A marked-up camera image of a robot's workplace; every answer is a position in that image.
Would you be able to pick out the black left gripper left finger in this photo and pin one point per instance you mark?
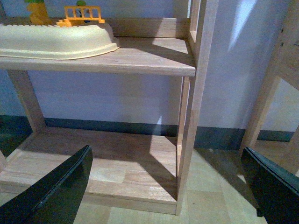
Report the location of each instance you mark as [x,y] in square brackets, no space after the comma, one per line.
[55,198]

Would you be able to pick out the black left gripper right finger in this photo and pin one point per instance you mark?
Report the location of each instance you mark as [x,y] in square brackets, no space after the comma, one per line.
[275,189]

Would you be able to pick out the light wooden shelf unit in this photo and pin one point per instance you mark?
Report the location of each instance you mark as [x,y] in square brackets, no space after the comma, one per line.
[133,171]

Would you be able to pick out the wooden furniture leg right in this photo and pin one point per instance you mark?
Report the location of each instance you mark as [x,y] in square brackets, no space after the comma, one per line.
[284,65]

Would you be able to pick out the cream plastic toy base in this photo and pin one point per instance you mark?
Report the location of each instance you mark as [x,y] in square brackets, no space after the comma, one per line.
[56,43]

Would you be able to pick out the orange toy fence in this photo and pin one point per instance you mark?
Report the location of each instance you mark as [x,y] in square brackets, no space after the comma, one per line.
[78,15]

